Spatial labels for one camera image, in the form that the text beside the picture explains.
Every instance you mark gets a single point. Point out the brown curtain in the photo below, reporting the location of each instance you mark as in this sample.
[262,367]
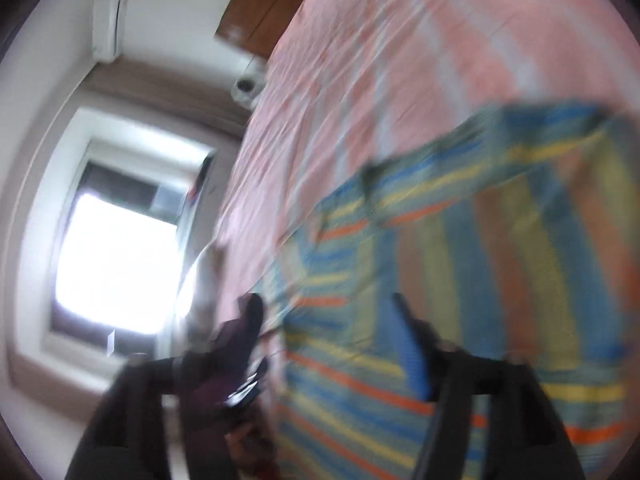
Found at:
[165,95]

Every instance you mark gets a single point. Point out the white air conditioner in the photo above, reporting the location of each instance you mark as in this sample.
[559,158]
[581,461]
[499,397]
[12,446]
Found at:
[109,25]

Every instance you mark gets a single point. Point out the striped knit sweater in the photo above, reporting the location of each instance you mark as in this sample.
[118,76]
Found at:
[475,260]

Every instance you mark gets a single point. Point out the pink striped bed cover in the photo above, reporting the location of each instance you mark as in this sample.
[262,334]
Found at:
[390,60]

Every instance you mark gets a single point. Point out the window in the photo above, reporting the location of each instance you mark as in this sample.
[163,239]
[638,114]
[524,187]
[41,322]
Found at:
[115,260]

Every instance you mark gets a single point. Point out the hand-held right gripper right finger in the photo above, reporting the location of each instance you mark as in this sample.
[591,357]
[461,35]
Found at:
[412,355]

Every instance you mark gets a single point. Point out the wooden headboard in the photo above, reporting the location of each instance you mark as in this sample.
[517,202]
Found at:
[260,15]

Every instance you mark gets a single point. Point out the white window bench cabinet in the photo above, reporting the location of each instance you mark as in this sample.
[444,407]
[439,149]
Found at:
[197,220]

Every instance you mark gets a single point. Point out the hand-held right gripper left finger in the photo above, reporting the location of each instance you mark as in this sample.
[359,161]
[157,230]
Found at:
[235,345]

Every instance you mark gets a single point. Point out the white table fan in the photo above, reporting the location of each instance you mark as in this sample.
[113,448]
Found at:
[247,85]

